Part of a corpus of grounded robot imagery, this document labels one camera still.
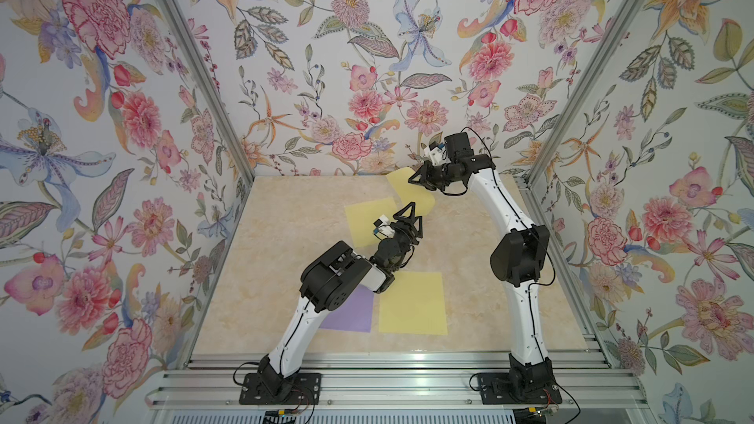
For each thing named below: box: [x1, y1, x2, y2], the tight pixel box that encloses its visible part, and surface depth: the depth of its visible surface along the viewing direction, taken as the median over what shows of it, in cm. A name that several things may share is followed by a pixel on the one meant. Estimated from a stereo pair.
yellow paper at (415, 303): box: [378, 271, 448, 335], surface depth 90 cm
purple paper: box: [320, 283, 375, 333], surface depth 63 cm
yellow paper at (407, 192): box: [385, 166, 436, 216], surface depth 90 cm
